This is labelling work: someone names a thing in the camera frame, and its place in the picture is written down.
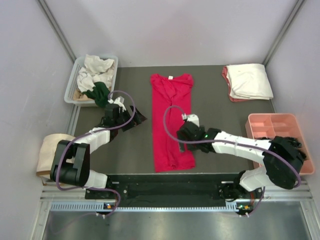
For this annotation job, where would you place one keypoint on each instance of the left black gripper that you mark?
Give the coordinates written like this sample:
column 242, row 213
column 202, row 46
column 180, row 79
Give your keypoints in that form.
column 137, row 119

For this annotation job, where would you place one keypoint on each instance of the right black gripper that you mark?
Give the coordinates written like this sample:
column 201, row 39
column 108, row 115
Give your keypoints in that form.
column 180, row 136

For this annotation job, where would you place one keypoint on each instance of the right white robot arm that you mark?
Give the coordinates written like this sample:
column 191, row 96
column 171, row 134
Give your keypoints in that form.
column 280, row 162

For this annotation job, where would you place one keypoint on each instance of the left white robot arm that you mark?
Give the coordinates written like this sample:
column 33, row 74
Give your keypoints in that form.
column 71, row 162

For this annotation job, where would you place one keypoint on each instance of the dark green shirt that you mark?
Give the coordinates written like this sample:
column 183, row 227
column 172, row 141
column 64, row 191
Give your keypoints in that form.
column 99, row 94

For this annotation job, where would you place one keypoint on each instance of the tan shirt in basket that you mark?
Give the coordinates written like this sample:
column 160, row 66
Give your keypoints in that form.
column 80, row 97

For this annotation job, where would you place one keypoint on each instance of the white printed crumpled shirt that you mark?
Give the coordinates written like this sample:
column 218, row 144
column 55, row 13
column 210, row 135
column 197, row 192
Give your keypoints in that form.
column 86, row 80

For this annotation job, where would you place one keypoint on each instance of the cream crumpled shirt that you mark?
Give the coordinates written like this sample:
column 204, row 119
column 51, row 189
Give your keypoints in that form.
column 95, row 65

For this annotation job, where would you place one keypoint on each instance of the white plastic laundry basket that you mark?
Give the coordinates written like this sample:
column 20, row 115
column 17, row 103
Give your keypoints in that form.
column 72, row 83

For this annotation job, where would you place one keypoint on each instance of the pink divided plastic tray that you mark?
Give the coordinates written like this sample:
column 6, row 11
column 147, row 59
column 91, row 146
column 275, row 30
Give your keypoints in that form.
column 270, row 125

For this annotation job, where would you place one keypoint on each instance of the folded pink t-shirt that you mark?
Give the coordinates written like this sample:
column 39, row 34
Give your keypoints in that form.
column 225, row 76

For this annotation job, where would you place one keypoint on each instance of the cream fabric bear bag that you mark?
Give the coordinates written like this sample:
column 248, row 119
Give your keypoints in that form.
column 47, row 154

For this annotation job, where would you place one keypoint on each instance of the folded cream t-shirt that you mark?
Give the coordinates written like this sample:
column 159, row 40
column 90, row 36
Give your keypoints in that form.
column 249, row 82

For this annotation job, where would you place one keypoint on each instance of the dark rolled item back-right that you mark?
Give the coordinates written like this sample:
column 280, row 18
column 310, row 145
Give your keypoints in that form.
column 294, row 142

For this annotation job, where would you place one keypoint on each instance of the dark rolled item front-right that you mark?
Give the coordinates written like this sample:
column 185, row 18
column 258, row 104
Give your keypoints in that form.
column 302, row 153

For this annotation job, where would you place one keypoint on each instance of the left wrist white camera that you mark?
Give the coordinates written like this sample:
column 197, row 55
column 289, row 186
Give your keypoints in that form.
column 118, row 101

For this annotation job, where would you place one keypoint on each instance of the wrist white camera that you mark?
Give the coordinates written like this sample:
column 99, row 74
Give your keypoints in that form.
column 118, row 101
column 192, row 118

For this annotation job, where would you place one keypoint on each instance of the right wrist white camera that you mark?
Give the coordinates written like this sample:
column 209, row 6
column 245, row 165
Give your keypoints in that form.
column 192, row 118

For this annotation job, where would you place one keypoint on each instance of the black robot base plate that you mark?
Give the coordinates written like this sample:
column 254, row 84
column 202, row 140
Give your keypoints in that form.
column 178, row 190

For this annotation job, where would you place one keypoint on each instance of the grey slotted cable duct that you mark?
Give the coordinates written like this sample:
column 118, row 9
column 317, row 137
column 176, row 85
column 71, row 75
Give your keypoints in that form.
column 68, row 206

